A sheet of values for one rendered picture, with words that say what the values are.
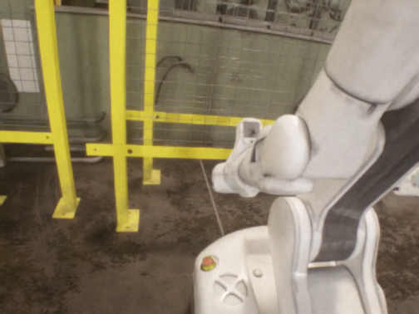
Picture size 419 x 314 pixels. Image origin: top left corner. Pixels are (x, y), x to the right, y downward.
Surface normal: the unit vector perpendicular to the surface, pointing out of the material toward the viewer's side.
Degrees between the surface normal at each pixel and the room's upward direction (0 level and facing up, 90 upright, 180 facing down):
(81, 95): 90
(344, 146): 110
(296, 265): 64
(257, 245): 70
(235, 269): 0
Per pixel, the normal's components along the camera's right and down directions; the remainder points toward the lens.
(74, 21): 0.18, 0.51
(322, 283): 0.14, -0.76
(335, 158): 0.05, 0.77
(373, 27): -0.79, 0.42
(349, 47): -0.95, 0.19
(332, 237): 0.16, 0.01
